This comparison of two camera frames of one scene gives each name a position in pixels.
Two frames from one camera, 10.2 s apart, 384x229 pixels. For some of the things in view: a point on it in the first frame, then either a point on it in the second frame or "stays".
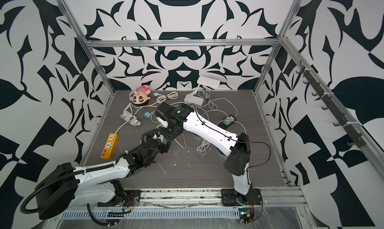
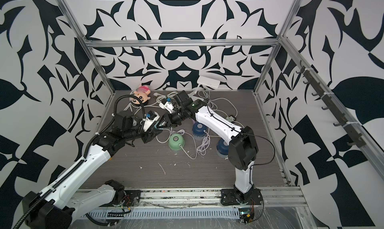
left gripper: x=165 y=147 -> x=151 y=135
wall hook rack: x=356 y=139 stays
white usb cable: x=202 y=148 stays
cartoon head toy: x=140 y=96 stays
